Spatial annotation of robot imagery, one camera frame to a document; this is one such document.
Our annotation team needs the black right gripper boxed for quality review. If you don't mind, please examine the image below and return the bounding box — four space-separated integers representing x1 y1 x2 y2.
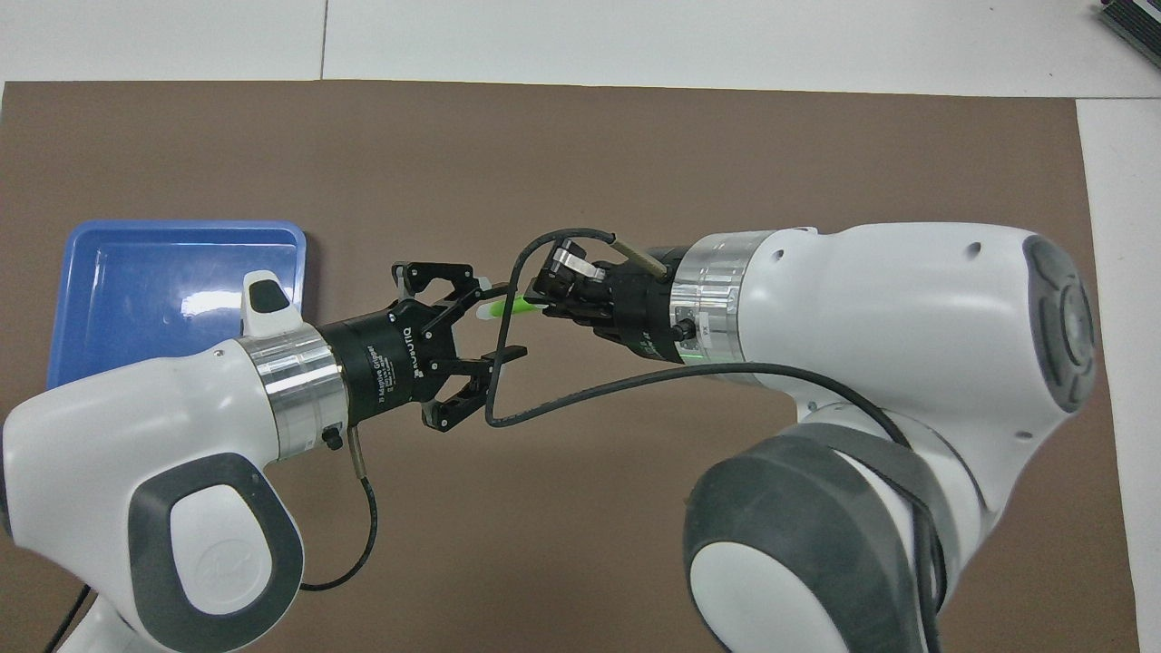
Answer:
529 239 690 365

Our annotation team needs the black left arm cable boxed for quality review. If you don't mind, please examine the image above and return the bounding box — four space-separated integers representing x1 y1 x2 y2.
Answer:
44 426 378 653

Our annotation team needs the grey ribbed device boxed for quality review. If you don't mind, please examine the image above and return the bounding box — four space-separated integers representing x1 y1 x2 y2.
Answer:
1093 0 1161 42

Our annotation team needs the brown table mat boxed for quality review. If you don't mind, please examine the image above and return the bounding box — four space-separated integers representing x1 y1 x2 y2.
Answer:
0 80 1142 653

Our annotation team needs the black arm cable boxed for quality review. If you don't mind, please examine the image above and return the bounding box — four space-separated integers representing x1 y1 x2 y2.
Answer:
44 426 378 653
485 229 949 653

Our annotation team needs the green highlighter pen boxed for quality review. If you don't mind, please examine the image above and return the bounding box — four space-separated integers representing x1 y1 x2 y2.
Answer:
476 297 550 320

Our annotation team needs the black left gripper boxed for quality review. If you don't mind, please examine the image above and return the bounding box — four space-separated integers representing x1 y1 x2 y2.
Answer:
320 261 529 433

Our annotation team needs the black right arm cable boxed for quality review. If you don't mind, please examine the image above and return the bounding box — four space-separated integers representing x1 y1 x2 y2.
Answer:
485 229 949 653

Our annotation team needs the blue plastic tray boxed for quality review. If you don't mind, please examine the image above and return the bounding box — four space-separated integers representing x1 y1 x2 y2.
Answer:
45 219 307 391

